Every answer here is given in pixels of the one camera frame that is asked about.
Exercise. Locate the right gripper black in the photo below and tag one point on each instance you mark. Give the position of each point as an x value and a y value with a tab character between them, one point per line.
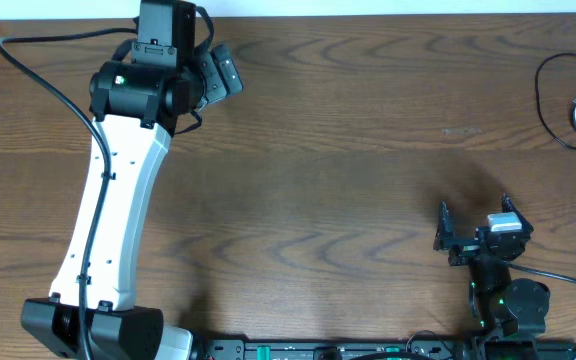
446	238

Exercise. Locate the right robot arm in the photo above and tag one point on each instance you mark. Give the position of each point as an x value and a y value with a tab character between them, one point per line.
511	311

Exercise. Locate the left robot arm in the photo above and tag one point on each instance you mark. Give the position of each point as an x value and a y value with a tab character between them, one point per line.
158	74

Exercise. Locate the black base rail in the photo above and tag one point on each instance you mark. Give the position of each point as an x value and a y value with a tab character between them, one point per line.
426	347

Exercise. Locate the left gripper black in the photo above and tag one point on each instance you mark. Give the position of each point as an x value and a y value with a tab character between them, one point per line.
216	78

